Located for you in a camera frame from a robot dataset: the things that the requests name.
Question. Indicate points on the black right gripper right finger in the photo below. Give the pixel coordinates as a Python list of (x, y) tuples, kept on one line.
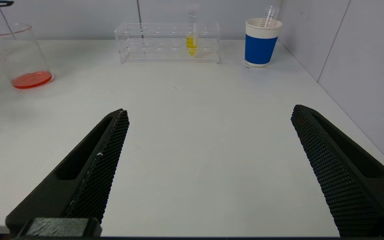
[(345, 180)]

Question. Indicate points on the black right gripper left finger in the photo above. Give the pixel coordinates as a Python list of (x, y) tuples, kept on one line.
[(88, 180)]

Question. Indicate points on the test tube with red pigment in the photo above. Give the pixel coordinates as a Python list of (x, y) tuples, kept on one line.
[(268, 16)]

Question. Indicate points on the clear glass beaker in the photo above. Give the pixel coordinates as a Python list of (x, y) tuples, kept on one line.
[(28, 78)]

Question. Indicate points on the clear acrylic test tube rack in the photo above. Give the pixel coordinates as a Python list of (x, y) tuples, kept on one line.
[(158, 46)]

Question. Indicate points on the test tube with yellow pigment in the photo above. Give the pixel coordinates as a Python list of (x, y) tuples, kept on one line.
[(192, 45)]

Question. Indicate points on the blue white paper cup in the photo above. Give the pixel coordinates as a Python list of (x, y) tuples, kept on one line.
[(260, 48)]

